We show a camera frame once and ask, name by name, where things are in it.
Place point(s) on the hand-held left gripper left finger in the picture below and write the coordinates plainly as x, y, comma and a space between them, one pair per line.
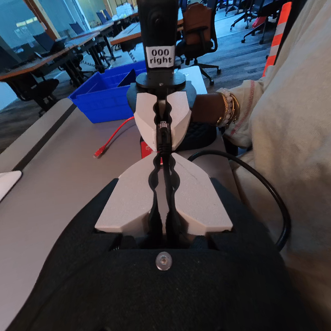
126, 201

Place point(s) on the red ethernet splitter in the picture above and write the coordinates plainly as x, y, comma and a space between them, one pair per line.
147, 151

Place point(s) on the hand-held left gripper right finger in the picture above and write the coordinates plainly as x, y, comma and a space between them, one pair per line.
201, 204

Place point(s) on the person's right hand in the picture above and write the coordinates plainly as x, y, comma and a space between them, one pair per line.
206, 108

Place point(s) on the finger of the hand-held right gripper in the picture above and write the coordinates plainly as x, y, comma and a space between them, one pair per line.
179, 116
144, 116

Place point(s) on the long wooden table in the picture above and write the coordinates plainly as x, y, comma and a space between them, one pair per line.
38, 63

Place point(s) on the black office chair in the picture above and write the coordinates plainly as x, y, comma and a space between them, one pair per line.
38, 90

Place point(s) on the person's right forearm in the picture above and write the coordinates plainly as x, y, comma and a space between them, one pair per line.
245, 116

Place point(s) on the blue plastic bin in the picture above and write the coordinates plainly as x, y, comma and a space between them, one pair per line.
103, 103

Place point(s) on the grey desk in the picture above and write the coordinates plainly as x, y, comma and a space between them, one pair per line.
64, 181

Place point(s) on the brown backed office chair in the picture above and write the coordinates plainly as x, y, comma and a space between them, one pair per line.
197, 23

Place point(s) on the black quilted wrist pad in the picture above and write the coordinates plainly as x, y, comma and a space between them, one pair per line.
199, 137

